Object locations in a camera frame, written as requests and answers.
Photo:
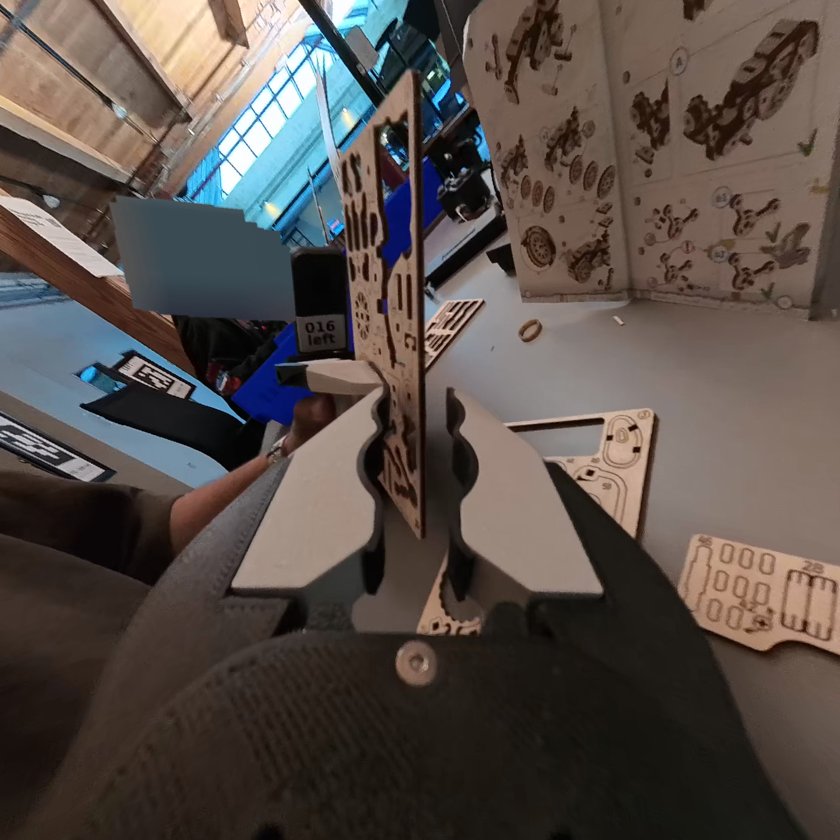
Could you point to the white paper sheet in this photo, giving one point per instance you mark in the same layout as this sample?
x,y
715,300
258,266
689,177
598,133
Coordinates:
x,y
59,236

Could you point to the small wooden sheet piece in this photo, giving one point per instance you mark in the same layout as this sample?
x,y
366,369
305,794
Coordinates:
x,y
781,590

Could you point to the black mat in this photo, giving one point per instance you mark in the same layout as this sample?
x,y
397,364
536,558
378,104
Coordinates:
x,y
170,420

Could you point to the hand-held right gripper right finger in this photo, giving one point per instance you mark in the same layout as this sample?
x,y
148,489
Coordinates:
x,y
525,518

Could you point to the person's left hand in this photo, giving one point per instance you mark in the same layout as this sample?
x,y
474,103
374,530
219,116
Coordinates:
x,y
313,420

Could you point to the wooden counter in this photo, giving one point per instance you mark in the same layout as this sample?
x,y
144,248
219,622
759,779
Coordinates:
x,y
98,295

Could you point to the black battery charger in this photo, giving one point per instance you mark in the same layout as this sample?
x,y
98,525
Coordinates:
x,y
463,193

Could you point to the printed instruction sheet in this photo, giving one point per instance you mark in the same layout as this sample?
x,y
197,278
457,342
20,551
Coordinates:
x,y
610,216

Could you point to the wooden sheet with round holes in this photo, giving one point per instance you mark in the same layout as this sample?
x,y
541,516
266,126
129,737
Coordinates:
x,y
630,472

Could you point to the brown wooden parts sheet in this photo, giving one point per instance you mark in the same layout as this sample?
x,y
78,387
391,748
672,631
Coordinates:
x,y
417,295

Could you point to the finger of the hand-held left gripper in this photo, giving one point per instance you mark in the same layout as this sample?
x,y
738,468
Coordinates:
x,y
348,379

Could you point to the grey desk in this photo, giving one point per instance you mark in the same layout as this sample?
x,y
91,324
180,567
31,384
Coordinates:
x,y
656,367

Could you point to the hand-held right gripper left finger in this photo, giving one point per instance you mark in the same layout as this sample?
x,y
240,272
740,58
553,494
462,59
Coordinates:
x,y
308,512

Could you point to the person's brown clothing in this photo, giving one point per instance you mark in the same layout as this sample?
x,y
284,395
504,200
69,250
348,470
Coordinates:
x,y
65,590

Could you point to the black power adapter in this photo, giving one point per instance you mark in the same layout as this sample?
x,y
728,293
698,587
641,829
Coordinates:
x,y
502,261

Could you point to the black and white marker card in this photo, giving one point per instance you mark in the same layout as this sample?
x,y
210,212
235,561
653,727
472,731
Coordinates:
x,y
46,449
157,377

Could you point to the grey wrist watch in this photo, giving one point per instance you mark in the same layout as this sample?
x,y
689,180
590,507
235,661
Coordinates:
x,y
277,449

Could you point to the long wooden parts sheet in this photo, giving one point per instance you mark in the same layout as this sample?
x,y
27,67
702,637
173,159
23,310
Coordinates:
x,y
438,341

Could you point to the person's left forearm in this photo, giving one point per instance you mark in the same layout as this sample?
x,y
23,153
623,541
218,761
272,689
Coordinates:
x,y
216,499

